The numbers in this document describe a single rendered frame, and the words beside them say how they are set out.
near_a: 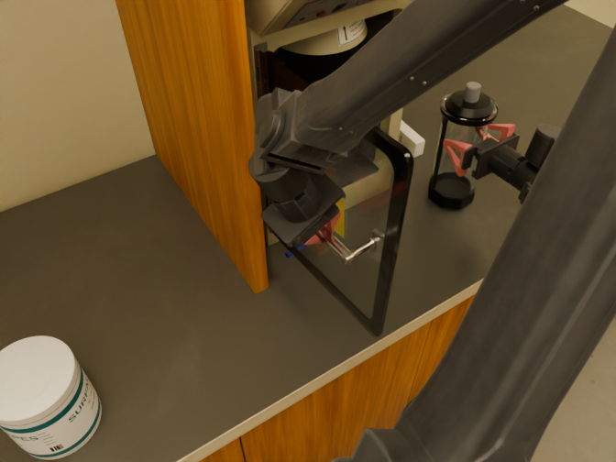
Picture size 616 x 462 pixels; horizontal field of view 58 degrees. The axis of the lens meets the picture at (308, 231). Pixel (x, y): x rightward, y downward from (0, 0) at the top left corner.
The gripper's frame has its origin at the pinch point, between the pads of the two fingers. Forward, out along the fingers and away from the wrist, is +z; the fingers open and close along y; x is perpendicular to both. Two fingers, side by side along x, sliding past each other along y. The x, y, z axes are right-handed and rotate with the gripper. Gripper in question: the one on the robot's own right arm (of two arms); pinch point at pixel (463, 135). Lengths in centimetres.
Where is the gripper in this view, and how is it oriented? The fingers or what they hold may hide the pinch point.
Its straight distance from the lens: 117.9
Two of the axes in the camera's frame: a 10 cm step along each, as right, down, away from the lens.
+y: -8.3, 4.1, -3.7
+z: -5.5, -5.7, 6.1
